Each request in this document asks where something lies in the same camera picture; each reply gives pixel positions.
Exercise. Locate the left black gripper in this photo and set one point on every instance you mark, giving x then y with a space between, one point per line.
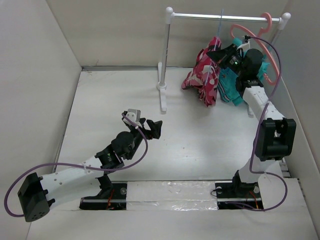
154 127

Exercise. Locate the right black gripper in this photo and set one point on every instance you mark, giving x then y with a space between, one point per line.
222 55

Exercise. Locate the pink camouflage trousers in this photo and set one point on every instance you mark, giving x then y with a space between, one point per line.
204 76

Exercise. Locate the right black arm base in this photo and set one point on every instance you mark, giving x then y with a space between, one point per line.
228 199

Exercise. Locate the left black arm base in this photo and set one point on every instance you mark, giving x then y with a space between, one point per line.
111 197

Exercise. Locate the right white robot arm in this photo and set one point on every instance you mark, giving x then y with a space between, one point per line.
275 133

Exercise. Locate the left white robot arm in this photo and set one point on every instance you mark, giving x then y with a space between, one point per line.
39 194

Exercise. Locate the pink plastic hanger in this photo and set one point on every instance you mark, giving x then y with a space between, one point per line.
257 38

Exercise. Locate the teal shorts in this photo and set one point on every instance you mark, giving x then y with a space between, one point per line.
227 81

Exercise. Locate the white clothes rack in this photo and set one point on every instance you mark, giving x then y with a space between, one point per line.
280 22

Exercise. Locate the silver tape strip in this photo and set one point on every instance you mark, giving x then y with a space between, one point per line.
171 196

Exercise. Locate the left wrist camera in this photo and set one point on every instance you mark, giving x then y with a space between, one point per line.
133 115

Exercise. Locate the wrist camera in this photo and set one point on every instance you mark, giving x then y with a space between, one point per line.
133 115
245 46

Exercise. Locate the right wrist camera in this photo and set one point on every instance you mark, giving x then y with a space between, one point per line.
245 46

